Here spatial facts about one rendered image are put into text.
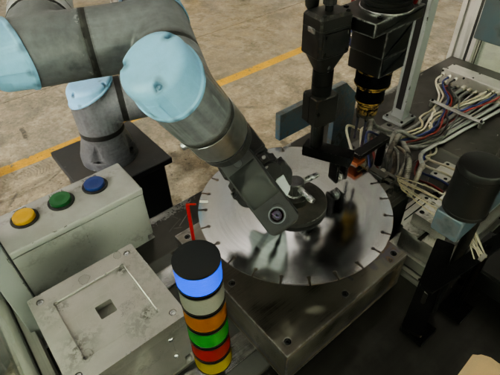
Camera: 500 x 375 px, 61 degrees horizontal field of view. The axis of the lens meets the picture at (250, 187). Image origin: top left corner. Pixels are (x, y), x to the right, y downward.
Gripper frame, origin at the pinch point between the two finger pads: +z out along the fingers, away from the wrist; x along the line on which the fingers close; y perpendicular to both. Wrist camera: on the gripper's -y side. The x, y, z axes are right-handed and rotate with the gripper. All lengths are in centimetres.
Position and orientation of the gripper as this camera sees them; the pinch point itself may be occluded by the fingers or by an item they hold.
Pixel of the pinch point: (280, 202)
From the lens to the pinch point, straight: 68.4
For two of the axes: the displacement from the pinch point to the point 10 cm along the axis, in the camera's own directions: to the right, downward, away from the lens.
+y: -4.7, -7.2, 5.1
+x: -8.0, 5.9, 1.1
